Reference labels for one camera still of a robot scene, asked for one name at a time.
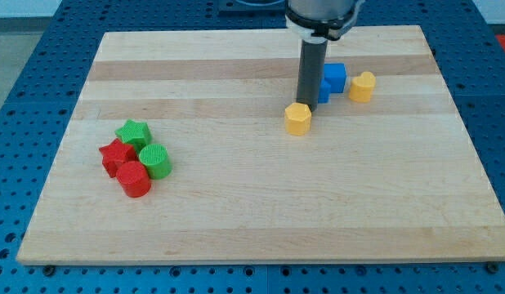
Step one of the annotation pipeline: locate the yellow hexagon block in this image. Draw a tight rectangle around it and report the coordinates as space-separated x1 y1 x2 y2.
284 102 311 136

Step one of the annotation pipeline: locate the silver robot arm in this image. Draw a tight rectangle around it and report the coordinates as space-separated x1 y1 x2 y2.
285 0 365 44

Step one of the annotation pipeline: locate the blue block behind pusher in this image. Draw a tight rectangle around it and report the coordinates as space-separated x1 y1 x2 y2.
318 79 331 104

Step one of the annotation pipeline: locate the green cylinder block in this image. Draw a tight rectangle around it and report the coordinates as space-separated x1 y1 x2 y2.
139 144 172 180

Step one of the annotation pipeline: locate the blue cube block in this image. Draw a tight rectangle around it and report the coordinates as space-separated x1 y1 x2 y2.
324 63 347 93

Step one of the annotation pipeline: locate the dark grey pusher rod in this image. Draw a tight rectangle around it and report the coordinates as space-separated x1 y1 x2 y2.
296 40 328 112

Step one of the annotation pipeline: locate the green star block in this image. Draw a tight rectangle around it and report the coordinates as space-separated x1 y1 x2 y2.
114 119 152 153

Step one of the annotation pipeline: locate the yellow heart block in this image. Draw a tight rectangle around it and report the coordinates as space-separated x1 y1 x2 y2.
348 71 376 103

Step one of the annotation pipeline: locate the red cylinder block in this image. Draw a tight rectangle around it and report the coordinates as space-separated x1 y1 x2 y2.
116 161 151 198

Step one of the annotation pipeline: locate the red star block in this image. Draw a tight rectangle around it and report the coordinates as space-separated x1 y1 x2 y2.
99 138 137 178

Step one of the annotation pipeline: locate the wooden board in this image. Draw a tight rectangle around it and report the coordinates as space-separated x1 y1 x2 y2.
17 25 505 265

